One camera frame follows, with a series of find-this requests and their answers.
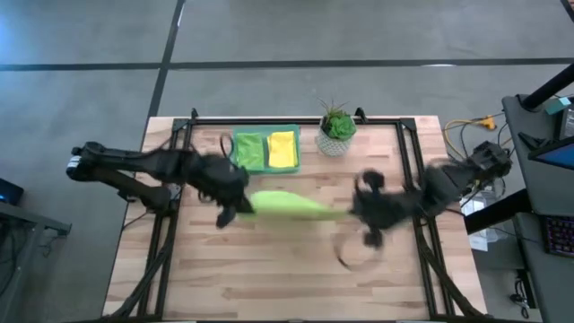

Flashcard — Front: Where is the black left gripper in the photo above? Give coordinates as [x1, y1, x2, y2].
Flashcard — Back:
[192, 153, 256, 230]

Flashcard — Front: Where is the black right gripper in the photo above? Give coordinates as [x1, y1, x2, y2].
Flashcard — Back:
[348, 188, 421, 249]

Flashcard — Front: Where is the lime green microfiber towel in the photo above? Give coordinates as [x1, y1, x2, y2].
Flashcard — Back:
[238, 190, 353, 223]

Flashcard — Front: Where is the yellow microfiber towel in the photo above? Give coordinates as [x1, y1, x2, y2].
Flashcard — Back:
[267, 130, 299, 170]

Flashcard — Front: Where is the translucent teal plastic bin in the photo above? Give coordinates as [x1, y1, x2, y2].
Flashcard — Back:
[230, 124, 301, 175]

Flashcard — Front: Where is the plant in patterned pot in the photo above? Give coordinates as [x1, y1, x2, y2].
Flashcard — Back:
[315, 98, 359, 157]

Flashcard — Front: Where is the white box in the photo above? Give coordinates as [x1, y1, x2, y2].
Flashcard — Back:
[461, 192, 491, 252]

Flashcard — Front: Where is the grey side desk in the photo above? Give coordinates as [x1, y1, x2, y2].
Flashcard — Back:
[501, 92, 574, 323]

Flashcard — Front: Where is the black keyboard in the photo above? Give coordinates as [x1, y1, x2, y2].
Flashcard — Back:
[541, 214, 574, 258]

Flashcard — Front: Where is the monitor with blue screen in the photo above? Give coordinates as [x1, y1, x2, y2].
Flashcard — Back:
[527, 136, 574, 170]

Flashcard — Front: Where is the grey metal cart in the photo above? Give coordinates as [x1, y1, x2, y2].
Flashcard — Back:
[0, 201, 73, 323]

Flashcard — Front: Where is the small teal box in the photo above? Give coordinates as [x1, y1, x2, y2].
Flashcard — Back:
[544, 96, 572, 116]

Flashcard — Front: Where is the black pole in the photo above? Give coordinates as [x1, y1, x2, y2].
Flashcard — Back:
[519, 62, 574, 112]

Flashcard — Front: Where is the blue lit device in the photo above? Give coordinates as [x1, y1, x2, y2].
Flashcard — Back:
[0, 178, 24, 206]

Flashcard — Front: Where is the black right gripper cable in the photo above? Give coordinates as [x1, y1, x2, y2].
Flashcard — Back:
[333, 226, 387, 273]

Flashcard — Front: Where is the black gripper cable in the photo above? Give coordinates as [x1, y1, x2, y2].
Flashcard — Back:
[333, 226, 387, 273]
[218, 133, 235, 159]

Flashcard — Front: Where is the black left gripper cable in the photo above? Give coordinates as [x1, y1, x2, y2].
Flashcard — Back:
[218, 133, 235, 159]

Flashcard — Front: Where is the black metal table frame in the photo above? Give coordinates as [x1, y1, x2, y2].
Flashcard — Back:
[103, 106, 489, 322]

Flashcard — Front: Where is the yellow floor cable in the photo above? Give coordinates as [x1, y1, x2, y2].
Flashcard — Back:
[442, 114, 515, 158]

